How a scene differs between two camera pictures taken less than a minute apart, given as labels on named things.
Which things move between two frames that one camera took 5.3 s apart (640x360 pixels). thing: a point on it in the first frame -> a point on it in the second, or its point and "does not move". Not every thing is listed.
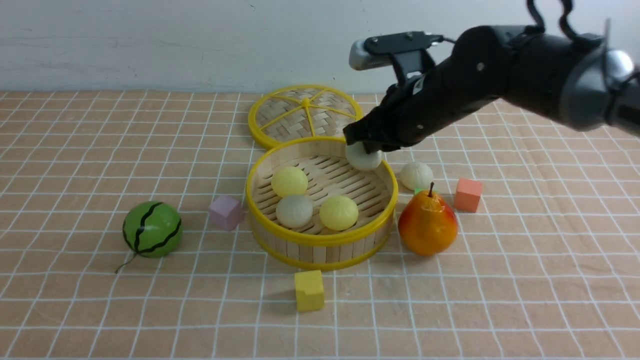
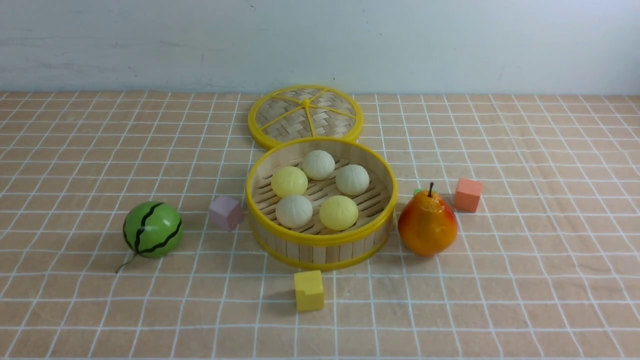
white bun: [294, 211] does not move
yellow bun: [289, 181] does not move
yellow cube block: [309, 290] does not move
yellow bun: [338, 213] does not move
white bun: [416, 175] -> [352, 179]
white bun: [358, 157] -> [319, 165]
